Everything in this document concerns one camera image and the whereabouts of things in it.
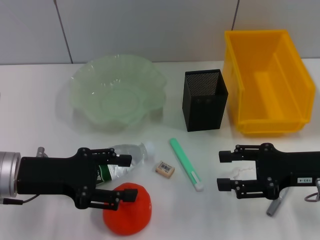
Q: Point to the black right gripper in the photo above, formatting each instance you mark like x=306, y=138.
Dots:
x=280, y=170

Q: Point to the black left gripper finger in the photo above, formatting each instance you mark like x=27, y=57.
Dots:
x=130, y=195

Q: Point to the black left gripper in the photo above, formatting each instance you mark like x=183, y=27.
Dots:
x=50, y=175

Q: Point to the clear green-label water bottle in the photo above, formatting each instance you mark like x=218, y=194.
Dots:
x=127, y=152

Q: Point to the white paper ball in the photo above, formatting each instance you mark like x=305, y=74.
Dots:
x=236, y=172

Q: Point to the red orange fruit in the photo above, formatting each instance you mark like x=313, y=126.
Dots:
x=130, y=220

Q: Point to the green white pen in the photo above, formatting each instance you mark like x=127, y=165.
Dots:
x=185, y=165

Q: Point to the beige eraser with barcode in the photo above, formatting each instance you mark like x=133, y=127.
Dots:
x=165, y=169

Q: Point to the grey marker pen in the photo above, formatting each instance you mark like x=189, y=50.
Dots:
x=275, y=205

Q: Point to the black mesh pen holder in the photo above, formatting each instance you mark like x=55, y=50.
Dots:
x=203, y=110

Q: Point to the green glass fruit plate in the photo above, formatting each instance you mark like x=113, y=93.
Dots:
x=117, y=92

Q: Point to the yellow plastic bin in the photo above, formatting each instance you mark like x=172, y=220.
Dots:
x=270, y=82

